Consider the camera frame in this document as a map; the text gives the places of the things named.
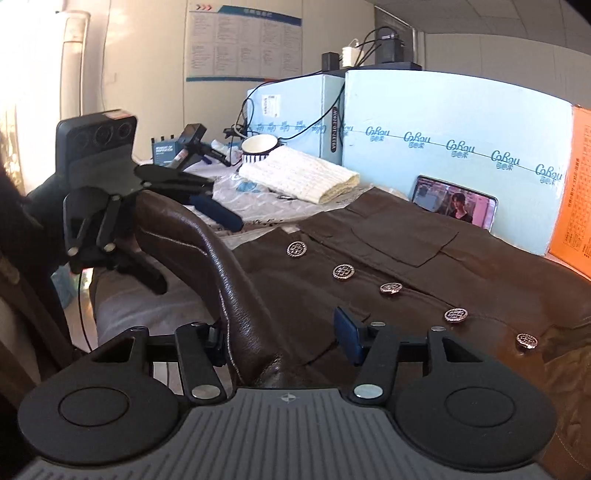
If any white charger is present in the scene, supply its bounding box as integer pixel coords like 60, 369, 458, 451
340, 39, 362, 66

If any brown leather jacket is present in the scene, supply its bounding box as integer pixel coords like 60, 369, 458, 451
134, 186, 591, 480

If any white air conditioner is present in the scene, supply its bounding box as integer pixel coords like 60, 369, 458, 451
59, 12, 90, 117

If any smartphone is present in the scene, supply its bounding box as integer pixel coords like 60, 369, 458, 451
410, 175, 500, 232

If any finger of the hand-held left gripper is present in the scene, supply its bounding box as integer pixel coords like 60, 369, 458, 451
115, 246, 168, 296
134, 163, 245, 232

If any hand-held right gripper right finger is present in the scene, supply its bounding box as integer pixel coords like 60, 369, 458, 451
334, 306, 486, 402

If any large black power adapter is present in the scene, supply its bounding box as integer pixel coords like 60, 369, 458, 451
374, 27, 406, 65

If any small light blue box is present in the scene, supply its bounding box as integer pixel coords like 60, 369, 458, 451
244, 74, 346, 167

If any thin black cable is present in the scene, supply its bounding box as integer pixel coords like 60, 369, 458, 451
76, 270, 92, 354

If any black handheld device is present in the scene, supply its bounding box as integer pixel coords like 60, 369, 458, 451
172, 123, 232, 169

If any wall poster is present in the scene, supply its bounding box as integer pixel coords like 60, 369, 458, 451
185, 0, 304, 83

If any white knitted cloth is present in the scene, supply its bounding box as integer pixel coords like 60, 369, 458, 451
238, 148, 361, 205

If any white printed plastic bag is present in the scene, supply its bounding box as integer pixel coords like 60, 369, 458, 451
182, 162, 372, 234

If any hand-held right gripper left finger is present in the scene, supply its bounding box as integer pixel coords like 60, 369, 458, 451
91, 322, 230, 402

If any orange calendar sheet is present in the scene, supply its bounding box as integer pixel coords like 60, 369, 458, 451
548, 105, 591, 274

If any small blue device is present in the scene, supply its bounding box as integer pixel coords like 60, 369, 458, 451
150, 136, 179, 167

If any striped white bowl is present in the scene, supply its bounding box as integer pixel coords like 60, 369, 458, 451
240, 135, 284, 166

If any grey cloth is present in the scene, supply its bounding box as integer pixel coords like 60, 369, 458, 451
89, 264, 223, 354

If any light blue foam board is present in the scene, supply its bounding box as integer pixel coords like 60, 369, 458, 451
341, 69, 574, 257

